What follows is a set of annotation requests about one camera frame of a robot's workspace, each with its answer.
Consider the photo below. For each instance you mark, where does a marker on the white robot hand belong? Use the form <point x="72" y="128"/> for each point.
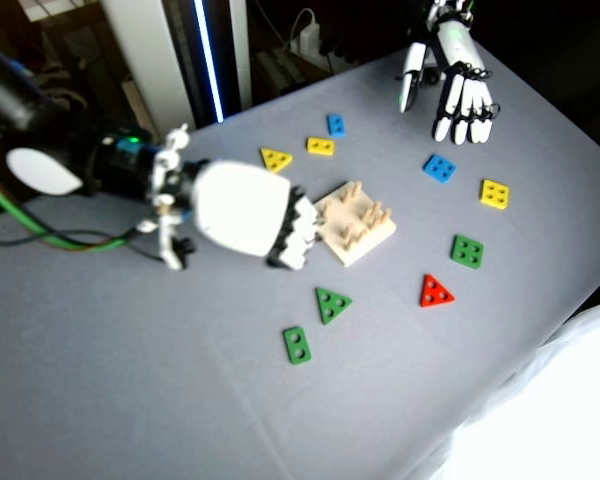
<point x="467" y="90"/>
<point x="240" y="207"/>

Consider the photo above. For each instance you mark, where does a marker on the yellow triangle three-hole block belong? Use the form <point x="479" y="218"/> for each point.
<point x="275" y="159"/>

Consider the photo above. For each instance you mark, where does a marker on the blue square four-hole block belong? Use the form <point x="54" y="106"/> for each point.
<point x="439" y="168"/>

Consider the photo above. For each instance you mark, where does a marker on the yellow rectangle two-hole block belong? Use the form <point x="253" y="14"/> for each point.
<point x="320" y="145"/>

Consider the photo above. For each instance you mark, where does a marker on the yellow square four-hole block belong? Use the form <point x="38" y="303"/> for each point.
<point x="495" y="194"/>

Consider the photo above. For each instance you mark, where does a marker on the wooden peg board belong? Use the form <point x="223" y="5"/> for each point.
<point x="360" y="245"/>

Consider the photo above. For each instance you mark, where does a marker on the blue rectangle two-hole block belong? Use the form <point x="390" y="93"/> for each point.
<point x="336" y="125"/>

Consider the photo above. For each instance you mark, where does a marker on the green triangle three-hole block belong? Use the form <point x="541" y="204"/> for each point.
<point x="331" y="303"/>

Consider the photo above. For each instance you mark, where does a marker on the green rectangle two-hole block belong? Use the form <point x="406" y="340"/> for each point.
<point x="296" y="345"/>

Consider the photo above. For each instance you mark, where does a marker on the green square four-hole block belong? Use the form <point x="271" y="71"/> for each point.
<point x="466" y="252"/>

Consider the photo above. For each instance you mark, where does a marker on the red triangle three-hole block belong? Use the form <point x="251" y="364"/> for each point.
<point x="436" y="292"/>

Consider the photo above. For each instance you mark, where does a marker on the white power adapter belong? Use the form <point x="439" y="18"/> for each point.
<point x="310" y="37"/>

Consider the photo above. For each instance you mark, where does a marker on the white column with blue light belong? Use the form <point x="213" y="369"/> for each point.
<point x="145" y="60"/>

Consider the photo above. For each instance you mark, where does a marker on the grey table cloth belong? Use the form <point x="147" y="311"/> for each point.
<point x="180" y="375"/>

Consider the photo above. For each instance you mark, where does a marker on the white backdrop sheet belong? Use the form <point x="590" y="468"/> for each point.
<point x="555" y="410"/>

